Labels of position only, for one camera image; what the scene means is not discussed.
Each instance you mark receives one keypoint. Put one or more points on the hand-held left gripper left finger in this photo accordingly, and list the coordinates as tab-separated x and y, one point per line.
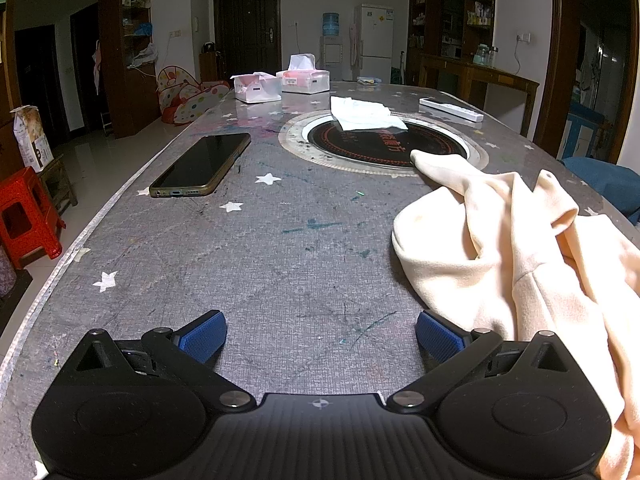
202	338

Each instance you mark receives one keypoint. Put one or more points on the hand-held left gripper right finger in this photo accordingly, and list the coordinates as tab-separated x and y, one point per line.
440	338

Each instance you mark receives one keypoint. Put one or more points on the cream sweatshirt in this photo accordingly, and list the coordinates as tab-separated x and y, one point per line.
500	240

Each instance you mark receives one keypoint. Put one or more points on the grey star-print tablecloth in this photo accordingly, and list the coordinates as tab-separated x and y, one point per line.
275	260

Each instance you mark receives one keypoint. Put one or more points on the black smartphone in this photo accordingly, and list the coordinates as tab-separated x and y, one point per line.
200	165

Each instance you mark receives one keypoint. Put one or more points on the round built-in induction cooker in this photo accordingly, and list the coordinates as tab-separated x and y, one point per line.
360	149

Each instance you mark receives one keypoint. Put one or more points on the small wooden stool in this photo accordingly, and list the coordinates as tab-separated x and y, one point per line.
60	185

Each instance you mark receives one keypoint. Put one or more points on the red plastic stool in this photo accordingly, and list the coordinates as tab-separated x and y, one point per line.
27	210

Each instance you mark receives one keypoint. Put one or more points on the blue sofa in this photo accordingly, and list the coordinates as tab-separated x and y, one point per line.
607	182

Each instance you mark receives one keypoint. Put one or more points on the white folded cloth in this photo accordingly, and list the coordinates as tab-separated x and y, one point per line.
365	112

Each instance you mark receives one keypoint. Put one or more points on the polka dot play tent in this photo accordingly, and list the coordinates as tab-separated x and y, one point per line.
192	97

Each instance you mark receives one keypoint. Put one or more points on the light blue cabinet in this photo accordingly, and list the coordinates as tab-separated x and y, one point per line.
582	135

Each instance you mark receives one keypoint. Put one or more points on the small white tissue box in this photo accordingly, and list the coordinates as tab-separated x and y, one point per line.
257	88

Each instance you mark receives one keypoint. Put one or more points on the open wooden shelf cabinet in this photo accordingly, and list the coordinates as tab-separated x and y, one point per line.
132	85

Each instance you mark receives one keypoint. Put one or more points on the wooden side table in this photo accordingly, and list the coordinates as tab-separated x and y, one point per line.
480	77

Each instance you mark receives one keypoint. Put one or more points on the white paper sack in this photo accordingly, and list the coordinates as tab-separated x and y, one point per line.
32	135

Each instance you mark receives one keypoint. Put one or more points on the large white tissue box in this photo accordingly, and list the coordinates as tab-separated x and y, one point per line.
305	79

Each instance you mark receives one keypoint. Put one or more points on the glass jar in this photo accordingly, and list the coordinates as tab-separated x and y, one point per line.
481	55

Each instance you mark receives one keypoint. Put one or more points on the white water dispenser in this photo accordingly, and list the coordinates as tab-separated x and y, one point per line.
331	55

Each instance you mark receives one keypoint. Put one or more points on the white refrigerator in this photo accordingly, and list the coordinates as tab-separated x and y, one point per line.
375	40

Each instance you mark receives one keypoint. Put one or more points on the dark wooden door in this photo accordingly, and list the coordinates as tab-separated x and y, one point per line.
247	25

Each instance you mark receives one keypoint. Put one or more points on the tall wooden display cabinet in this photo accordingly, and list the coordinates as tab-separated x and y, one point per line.
450	10

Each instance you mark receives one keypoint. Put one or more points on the blue water bottle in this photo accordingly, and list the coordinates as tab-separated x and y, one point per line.
330	24

